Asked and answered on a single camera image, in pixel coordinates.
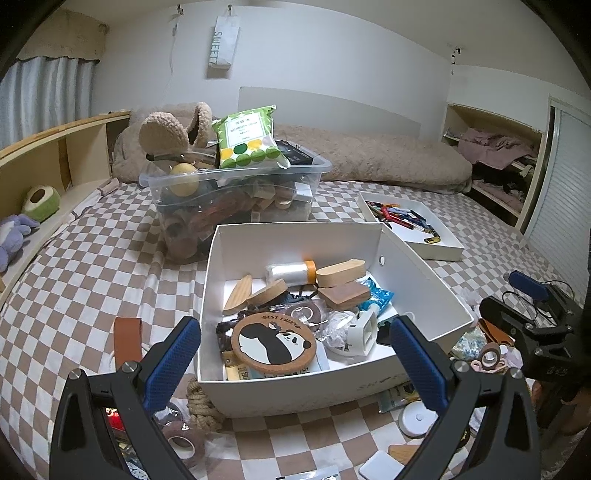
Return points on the white wall paper bag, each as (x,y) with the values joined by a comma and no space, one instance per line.
(222,41)

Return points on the brown leather piece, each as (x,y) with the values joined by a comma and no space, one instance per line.
(496,332)

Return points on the half-moon wooden piece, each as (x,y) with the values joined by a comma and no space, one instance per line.
(238,295)

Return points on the white shallow tray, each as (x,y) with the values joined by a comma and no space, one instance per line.
(438,251)

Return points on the oval wooden lid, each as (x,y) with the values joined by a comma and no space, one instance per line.
(339,272)

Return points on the blue yellow packet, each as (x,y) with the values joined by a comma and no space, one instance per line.
(397,397)

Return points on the white louvered sliding door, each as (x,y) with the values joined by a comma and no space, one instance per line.
(563,184)

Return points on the beige curtain valance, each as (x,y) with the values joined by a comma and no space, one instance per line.
(64,34)

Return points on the grey curtain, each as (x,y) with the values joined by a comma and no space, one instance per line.
(46,101)

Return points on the closet shelf with clothes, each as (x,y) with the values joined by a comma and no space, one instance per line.
(498,152)

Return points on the cork half-round piece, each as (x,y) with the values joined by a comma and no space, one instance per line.
(268,293)

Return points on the floral fabric pouch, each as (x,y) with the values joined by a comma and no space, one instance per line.
(468,346)

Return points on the white tape dispenser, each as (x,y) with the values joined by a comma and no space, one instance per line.
(362,332)

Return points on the small red box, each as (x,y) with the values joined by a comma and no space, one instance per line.
(113,417)

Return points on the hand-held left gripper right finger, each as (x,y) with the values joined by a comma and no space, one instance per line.
(418,364)

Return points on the plastic wrap roll orange end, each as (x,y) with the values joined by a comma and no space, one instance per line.
(286,272)

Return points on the green snack bag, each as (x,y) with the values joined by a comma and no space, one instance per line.
(247,138)

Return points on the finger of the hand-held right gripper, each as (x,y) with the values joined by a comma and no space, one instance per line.
(503,316)
(526,282)

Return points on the patterned brown tape roll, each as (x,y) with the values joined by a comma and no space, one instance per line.
(184,447)

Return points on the purple plush toy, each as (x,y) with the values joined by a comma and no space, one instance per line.
(16,235)

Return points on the avocado plush toy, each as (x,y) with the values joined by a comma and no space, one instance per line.
(41,203)

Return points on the brown rectangular wooden block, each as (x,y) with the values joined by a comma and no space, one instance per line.
(344,295)

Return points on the white cardboard storage box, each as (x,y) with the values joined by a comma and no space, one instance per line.
(323,392)

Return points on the small flat wooden piece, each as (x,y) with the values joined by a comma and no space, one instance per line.
(404,454)

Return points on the wooden shelf unit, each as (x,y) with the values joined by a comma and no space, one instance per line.
(83,138)

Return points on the yellow ball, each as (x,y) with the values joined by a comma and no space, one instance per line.
(184,177)

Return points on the long beige pillow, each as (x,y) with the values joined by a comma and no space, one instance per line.
(392,159)

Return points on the pile of coloured pens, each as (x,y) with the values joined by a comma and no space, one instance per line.
(401,217)

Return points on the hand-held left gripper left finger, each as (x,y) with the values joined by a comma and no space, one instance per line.
(171,364)

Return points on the fuzzy beige slipper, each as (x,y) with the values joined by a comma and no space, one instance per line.
(201,122)
(164,134)

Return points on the blue white plastic packet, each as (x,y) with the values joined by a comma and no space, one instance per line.
(378,295)

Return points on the panda print cork coaster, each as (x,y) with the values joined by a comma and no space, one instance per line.
(272,344)

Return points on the clear plastic storage bin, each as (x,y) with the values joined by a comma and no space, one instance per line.
(231,217)

